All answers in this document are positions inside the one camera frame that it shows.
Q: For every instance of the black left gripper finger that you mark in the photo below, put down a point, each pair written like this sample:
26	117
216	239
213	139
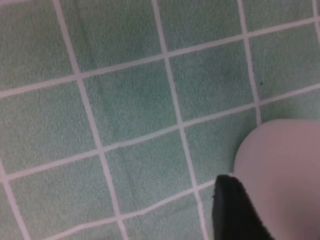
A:
232	215

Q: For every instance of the pink plastic cup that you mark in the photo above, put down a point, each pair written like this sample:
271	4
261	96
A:
287	175

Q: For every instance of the green checked tablecloth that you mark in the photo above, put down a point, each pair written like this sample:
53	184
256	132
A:
125	112

